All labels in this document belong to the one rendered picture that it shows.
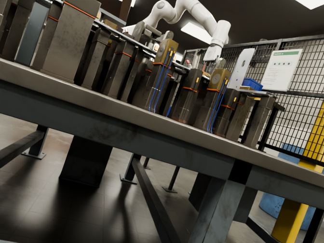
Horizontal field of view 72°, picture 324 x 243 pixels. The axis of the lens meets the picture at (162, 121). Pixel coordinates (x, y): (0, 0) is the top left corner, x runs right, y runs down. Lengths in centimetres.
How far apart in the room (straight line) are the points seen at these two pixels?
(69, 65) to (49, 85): 39
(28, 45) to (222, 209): 124
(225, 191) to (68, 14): 83
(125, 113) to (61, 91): 15
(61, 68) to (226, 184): 72
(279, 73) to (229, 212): 128
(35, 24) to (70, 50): 54
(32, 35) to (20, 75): 88
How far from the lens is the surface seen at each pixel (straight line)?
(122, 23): 152
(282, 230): 167
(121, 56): 116
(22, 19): 114
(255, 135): 127
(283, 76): 183
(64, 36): 95
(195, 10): 166
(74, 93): 56
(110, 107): 56
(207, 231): 80
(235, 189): 77
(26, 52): 145
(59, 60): 94
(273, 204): 317
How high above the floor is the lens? 71
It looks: 2 degrees down
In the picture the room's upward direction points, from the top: 20 degrees clockwise
